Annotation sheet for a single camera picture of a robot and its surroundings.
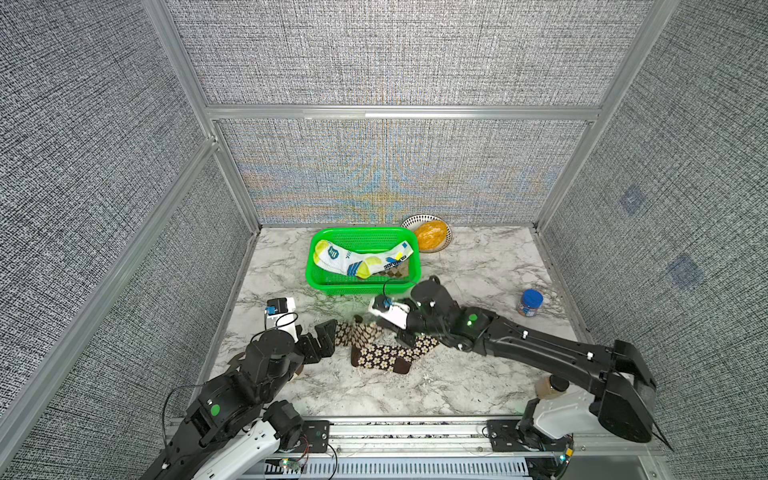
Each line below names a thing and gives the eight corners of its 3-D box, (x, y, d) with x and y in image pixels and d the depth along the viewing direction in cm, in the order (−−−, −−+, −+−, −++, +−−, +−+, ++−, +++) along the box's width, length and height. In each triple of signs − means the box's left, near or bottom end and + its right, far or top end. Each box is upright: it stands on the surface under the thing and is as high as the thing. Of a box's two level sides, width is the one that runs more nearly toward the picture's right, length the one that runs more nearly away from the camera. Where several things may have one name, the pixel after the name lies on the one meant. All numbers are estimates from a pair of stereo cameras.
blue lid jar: (519, 318, 97) (527, 307, 91) (513, 300, 101) (521, 288, 95) (538, 318, 97) (547, 307, 91) (531, 300, 101) (540, 288, 95)
